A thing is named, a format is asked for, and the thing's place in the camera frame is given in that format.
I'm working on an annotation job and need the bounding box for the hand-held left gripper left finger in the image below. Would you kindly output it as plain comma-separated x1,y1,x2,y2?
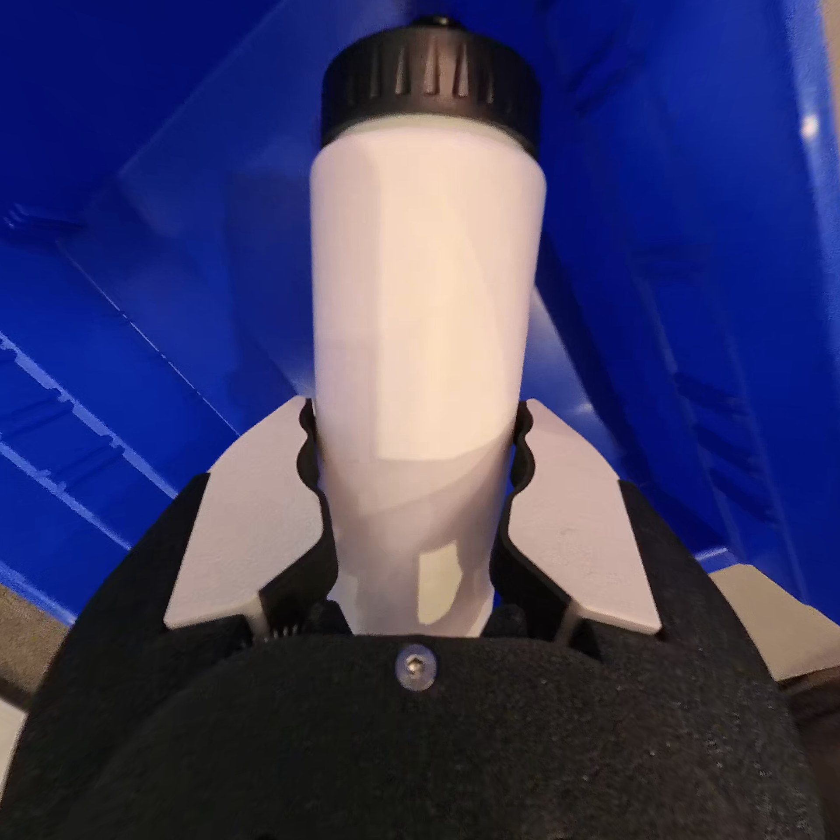
163,395,340,648

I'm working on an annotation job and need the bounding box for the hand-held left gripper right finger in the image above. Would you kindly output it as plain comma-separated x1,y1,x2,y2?
491,398,664,657

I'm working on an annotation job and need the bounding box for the white plastic bottle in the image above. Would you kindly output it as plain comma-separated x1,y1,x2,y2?
308,121,549,637

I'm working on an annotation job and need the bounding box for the blue plastic bin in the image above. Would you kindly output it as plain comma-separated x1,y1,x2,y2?
0,0,840,624

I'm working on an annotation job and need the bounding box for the black bottle lid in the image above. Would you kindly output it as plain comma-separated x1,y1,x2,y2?
319,16,542,158

